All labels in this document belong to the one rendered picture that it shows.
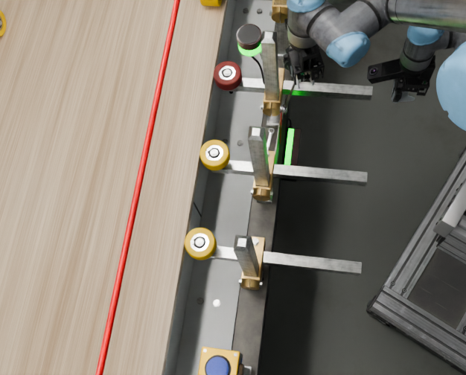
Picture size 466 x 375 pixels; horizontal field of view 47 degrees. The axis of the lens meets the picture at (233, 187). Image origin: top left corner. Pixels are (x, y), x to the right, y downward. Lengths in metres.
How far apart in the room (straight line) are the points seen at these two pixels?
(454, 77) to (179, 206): 0.84
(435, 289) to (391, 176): 0.56
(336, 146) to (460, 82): 1.69
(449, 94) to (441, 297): 1.36
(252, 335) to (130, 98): 0.75
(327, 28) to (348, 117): 1.44
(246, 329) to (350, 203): 1.00
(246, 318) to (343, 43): 0.81
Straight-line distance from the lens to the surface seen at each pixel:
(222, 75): 1.58
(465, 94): 0.81
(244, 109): 1.84
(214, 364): 1.01
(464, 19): 1.00
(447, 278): 2.13
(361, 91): 1.59
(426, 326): 2.07
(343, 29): 1.11
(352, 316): 2.26
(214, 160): 1.46
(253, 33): 1.34
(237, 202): 1.71
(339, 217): 2.34
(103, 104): 1.61
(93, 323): 1.42
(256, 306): 1.55
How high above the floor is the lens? 2.23
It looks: 69 degrees down
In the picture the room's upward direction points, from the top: 17 degrees counter-clockwise
